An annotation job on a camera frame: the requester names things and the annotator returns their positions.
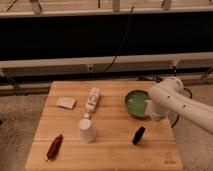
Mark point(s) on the green bowl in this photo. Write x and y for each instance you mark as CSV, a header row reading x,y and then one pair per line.
x,y
136,102

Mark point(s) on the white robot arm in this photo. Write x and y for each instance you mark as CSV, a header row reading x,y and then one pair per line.
x,y
166,96

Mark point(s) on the wooden board table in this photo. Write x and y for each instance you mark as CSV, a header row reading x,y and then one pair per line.
x,y
112,149

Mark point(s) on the dark red chili pepper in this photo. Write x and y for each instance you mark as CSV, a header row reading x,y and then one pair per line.
x,y
54,147

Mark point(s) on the white paper cup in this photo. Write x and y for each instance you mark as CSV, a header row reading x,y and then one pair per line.
x,y
87,131

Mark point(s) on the translucent gripper end piece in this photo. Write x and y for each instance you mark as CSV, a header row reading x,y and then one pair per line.
x,y
154,111

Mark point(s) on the white tube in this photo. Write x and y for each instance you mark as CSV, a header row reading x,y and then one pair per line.
x,y
92,102

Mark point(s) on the beige sponge block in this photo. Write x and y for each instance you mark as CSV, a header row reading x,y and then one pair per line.
x,y
66,102

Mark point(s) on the black eraser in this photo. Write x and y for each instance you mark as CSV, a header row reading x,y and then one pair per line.
x,y
138,135

